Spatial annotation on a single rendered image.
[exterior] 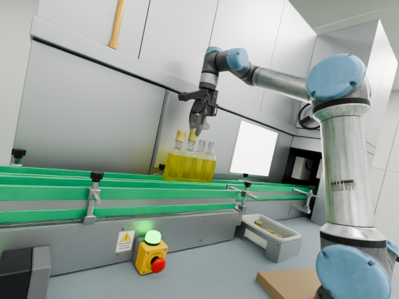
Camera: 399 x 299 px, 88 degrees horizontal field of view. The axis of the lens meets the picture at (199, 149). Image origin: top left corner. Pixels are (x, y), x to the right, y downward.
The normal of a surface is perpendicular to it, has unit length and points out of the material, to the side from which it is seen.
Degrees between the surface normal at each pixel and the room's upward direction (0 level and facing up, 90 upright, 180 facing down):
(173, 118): 90
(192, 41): 90
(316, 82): 81
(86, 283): 0
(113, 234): 90
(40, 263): 0
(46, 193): 90
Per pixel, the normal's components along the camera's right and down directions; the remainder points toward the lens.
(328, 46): -0.77, -0.14
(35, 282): 0.60, 0.17
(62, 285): 0.22, -0.98
